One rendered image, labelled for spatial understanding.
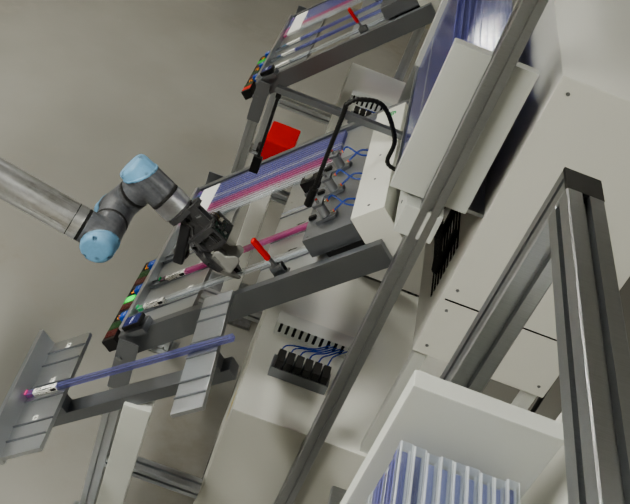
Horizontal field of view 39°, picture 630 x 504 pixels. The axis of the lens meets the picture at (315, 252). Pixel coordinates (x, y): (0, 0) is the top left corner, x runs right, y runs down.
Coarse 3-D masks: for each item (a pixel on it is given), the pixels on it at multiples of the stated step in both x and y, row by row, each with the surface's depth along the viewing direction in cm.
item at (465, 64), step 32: (512, 0) 207; (416, 64) 220; (448, 64) 157; (480, 64) 156; (448, 96) 161; (512, 96) 158; (416, 128) 165; (448, 128) 164; (416, 160) 169; (480, 160) 167; (416, 192) 173; (480, 192) 183; (256, 320) 296; (288, 320) 244; (128, 352) 209; (160, 352) 310; (320, 352) 242; (320, 384) 231; (160, 480) 235; (192, 480) 237
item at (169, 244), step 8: (192, 200) 261; (176, 232) 248; (168, 240) 243; (176, 240) 246; (168, 248) 242; (160, 256) 237; (160, 264) 236; (152, 272) 232; (152, 280) 230; (144, 288) 226; (136, 296) 224; (144, 296) 225; (136, 304) 221; (128, 312) 218; (136, 312) 220; (120, 328) 214
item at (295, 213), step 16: (368, 128) 241; (352, 144) 237; (368, 144) 232; (288, 208) 225; (304, 208) 219; (288, 224) 217; (288, 240) 210; (272, 256) 208; (304, 256) 199; (320, 256) 195
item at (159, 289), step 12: (228, 216) 241; (192, 252) 233; (168, 264) 236; (192, 264) 228; (192, 276) 222; (204, 276) 218; (156, 288) 227; (168, 288) 223; (180, 288) 220; (180, 300) 214; (192, 300) 211; (144, 312) 219; (156, 312) 216; (168, 312) 212
